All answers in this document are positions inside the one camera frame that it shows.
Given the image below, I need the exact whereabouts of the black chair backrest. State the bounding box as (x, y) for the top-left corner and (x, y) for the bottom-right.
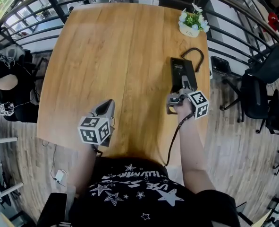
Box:
(36, 192), (69, 227)

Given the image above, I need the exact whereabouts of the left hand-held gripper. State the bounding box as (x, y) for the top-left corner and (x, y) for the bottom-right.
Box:
(77, 99), (116, 148)

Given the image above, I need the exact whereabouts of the white power adapter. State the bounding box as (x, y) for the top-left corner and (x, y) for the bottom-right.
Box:
(54, 169), (68, 182)

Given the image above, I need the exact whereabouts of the person's right forearm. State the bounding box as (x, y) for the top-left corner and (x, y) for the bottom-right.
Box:
(177, 112), (217, 195)

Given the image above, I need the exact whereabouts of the person's left forearm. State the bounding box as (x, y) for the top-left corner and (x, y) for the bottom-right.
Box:
(74, 144), (101, 197)

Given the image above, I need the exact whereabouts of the person's right hand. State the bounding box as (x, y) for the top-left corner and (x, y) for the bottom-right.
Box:
(175, 99), (194, 117)

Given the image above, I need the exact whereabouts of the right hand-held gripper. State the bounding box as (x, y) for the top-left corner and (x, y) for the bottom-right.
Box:
(166, 76), (210, 121)

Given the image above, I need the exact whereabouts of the white pot of artificial flowers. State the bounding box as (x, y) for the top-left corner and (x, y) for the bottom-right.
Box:
(178, 3), (211, 38)

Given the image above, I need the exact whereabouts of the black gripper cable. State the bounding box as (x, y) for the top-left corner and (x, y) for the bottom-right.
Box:
(164, 113), (193, 168)

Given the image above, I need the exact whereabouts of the black star print t-shirt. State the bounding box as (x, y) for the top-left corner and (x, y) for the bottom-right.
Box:
(68, 157), (239, 227)

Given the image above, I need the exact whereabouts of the black mesh waste bin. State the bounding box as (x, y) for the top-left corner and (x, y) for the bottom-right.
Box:
(211, 55), (232, 76)

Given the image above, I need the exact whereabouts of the black coiled telephone cord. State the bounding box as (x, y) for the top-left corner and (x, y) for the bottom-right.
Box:
(181, 47), (205, 73)

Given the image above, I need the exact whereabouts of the black metal railing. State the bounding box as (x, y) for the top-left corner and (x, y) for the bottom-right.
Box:
(0, 0), (279, 67)

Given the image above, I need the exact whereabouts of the black desk telephone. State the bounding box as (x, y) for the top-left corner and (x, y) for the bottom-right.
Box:
(169, 57), (198, 94)

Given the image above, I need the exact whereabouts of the red object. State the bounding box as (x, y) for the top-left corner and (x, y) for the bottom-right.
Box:
(267, 12), (279, 30)

